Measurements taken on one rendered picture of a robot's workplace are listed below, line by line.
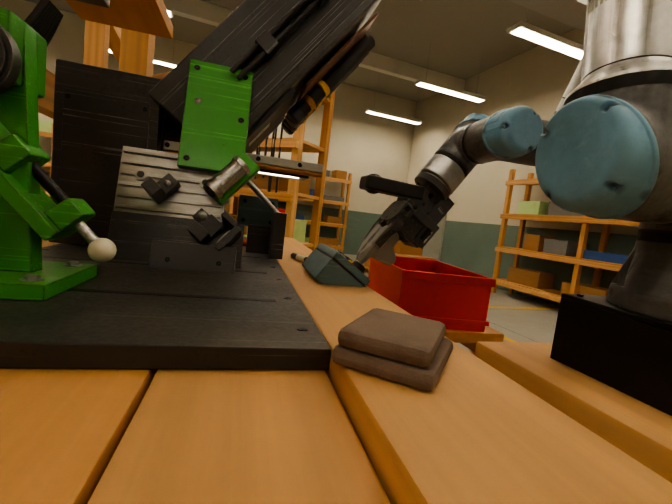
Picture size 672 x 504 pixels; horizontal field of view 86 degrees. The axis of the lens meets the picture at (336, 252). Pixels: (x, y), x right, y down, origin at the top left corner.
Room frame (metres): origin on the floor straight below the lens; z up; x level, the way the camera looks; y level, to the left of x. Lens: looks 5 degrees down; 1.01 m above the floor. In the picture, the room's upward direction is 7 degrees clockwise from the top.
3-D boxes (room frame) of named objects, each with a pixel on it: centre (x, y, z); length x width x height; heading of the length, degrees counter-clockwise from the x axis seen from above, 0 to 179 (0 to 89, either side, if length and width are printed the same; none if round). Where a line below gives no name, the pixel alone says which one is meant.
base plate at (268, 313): (0.78, 0.34, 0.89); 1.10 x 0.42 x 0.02; 15
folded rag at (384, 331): (0.30, -0.06, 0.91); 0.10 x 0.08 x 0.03; 155
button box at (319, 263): (0.67, 0.00, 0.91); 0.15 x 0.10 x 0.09; 15
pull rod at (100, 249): (0.40, 0.28, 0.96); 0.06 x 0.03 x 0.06; 105
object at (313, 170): (0.88, 0.26, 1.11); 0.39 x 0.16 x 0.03; 105
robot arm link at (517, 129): (0.62, -0.26, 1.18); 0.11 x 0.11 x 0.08; 14
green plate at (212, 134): (0.72, 0.26, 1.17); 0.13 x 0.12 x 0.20; 15
